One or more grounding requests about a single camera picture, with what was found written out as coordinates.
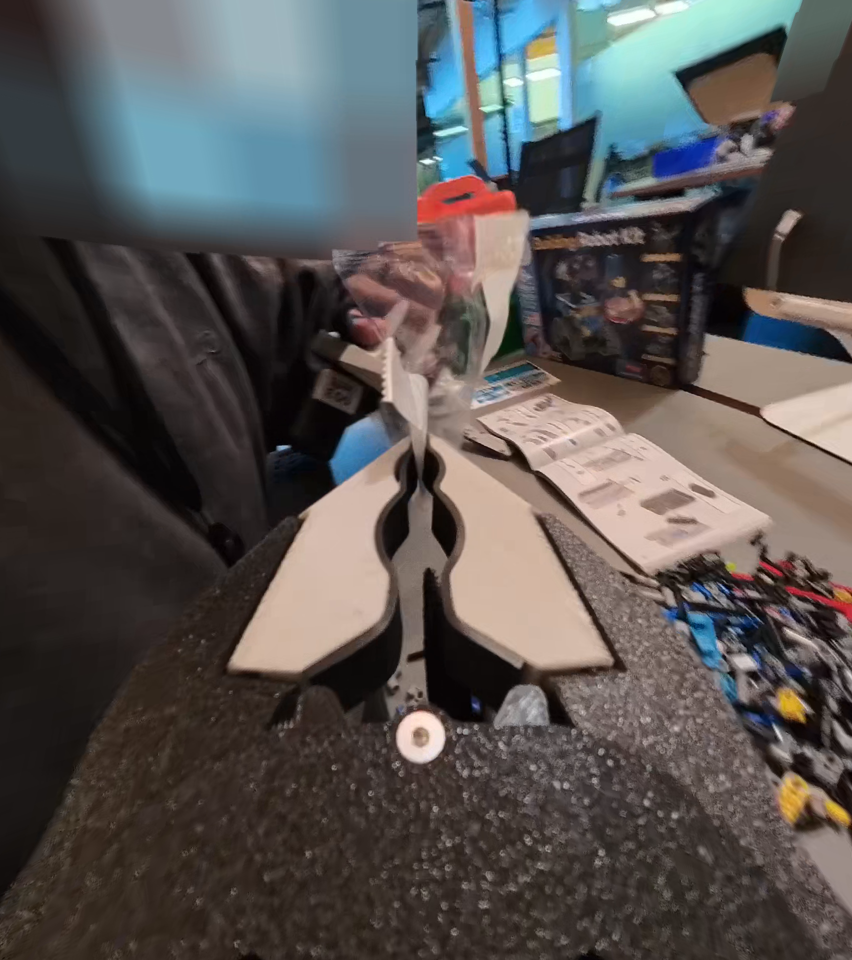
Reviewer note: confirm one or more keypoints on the orange plastic bin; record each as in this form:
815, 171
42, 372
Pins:
463, 196

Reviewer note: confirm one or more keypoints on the black monitor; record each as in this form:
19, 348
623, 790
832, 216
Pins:
557, 165

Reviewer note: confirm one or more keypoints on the person's left hand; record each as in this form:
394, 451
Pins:
366, 331

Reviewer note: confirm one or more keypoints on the pile of small brick parts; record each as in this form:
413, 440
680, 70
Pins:
793, 675

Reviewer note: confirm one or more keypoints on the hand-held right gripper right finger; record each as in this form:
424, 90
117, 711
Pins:
523, 600

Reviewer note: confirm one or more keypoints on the dark blue toy box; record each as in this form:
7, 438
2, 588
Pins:
621, 300

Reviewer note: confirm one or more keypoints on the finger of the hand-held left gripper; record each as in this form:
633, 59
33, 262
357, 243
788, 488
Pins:
403, 375

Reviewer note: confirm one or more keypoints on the open instruction booklet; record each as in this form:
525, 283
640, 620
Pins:
621, 480

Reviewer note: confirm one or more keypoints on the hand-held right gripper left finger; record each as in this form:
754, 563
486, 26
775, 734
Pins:
313, 600

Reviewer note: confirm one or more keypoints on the blue sticker sheet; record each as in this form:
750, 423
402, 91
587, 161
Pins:
508, 386

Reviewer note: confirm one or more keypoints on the grey desk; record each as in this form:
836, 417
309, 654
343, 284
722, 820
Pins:
733, 450

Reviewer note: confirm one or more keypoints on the clear bag with white label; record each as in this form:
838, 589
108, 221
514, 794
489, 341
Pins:
463, 300

